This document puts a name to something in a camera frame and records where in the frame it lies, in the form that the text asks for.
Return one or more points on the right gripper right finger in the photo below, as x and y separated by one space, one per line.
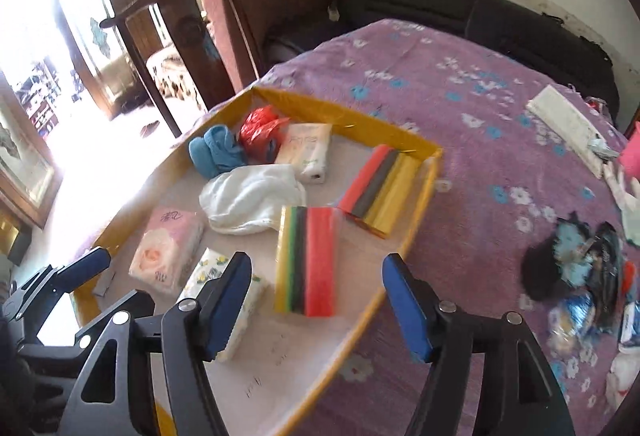
519 394

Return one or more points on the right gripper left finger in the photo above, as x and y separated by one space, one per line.
192 332

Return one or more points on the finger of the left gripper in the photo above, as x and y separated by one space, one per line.
82 268

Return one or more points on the blue white patterned bag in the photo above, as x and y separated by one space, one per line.
570 321

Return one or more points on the black snack packet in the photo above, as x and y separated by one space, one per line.
603 282

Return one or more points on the blue red sock bundle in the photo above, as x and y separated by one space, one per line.
629 281

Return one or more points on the lemon print tissue pack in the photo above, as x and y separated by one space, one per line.
228 291

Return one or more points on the pink rose tissue pack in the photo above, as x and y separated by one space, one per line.
165 254

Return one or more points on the striped sponge pack near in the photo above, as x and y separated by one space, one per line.
306 261

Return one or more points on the black cylindrical motor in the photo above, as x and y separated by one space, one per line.
541 276

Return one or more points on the white cloth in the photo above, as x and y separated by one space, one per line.
249 199

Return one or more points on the yellow cardboard tray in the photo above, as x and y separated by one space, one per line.
284 362

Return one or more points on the blue sock ball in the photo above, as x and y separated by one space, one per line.
216 152

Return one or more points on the white tissue pack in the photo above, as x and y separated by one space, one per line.
305 147

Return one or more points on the pink thermos bottle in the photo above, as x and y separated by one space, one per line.
630 156

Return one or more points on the purple floral tablecloth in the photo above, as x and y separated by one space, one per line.
505 179

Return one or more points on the wooden chair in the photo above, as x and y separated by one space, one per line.
195 46

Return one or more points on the maroon armchair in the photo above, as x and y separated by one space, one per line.
285 0

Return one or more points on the black sofa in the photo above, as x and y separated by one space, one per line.
538 41

